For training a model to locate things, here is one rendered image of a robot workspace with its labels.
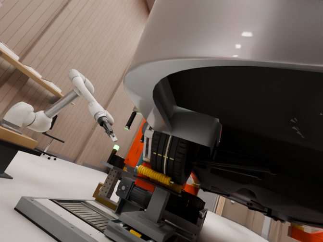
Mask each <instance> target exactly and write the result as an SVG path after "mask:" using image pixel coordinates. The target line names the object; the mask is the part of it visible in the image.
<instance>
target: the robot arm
mask: <svg viewBox="0 0 323 242"><path fill-rule="evenodd" d="M68 77H69V79H70V81H71V82H72V83H73V84H74V87H73V89H72V90H71V91H70V92H69V93H67V94H66V95H64V96H63V97H62V98H61V99H59V100H58V101H57V102H55V103H54V104H53V105H51V106H50V107H49V108H48V109H46V110H45V111H39V112H36V113H34V112H33V111H34V109H33V107H32V106H31V105H29V104H26V103H24V102H19V103H17V104H15V105H14V106H12V107H11V108H10V109H9V111H8V112H7V113H6V114H5V116H4V117H3V119H2V120H0V126H1V127H3V128H6V129H8V130H11V131H13V132H16V133H19V134H23V133H22V132H20V131H19V130H20V128H21V127H22V126H25V127H27V128H29V129H31V130H34V131H37V132H46V131H47V130H49V128H50V127H51V122H52V118H53V117H54V116H55V115H57V114H58V113H59V112H61V111H62V110H63V109H65V108H66V107H67V106H69V105H70V104H71V103H72V102H74V101H75V100H76V99H78V98H79V97H83V96H84V97H85V98H86V99H87V100H88V101H89V103H90V104H89V105H88V110H89V112H90V114H91V116H92V117H93V118H94V119H95V120H96V122H97V123H98V124H99V125H100V126H101V127H103V128H104V129H105V133H106V134H107V135H108V136H109V137H111V139H112V140H113V142H117V141H118V139H117V138H116V136H115V135H114V133H113V129H112V128H111V126H112V125H113V124H114V120H113V118H112V116H111V115H110V114H109V113H108V111H106V110H104V109H103V107H102V106H101V105H100V104H99V103H98V102H97V101H96V100H95V99H94V97H93V96H92V94H93V93H94V87H93V85H92V83H91V82H90V81H89V80H88V79H87V78H86V77H84V76H83V75H82V74H81V73H79V72H78V71H77V70H75V69H71V70H70V71H69V72H68Z"/></svg>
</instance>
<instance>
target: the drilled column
mask: <svg viewBox="0 0 323 242"><path fill-rule="evenodd" d="M121 174H122V172H120V171H117V170H114V169H112V168H111V170H110V172H109V174H108V176H107V178H106V180H105V182H104V184H103V186H102V188H101V190H100V192H99V194H98V195H103V196H105V197H107V198H109V199H110V197H111V195H112V193H113V191H114V189H115V186H116V184H117V182H118V180H119V178H120V176H121Z"/></svg>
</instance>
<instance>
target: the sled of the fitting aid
mask: <svg viewBox="0 0 323 242"><path fill-rule="evenodd" d="M104 234H105V235H107V236H108V237H110V238H112V239H113V240H115V241H116V242H157V241H155V240H153V239H152V238H150V237H148V236H147V235H145V234H143V233H141V232H140V231H137V230H136V229H134V228H132V227H130V226H129V225H127V224H125V223H123V222H122V221H120V220H119V219H112V220H109V222H108V225H107V227H106V229H105V231H104ZM177 240H178V237H177V236H175V235H173V236H171V237H170V238H169V239H167V240H166V241H165V242H177Z"/></svg>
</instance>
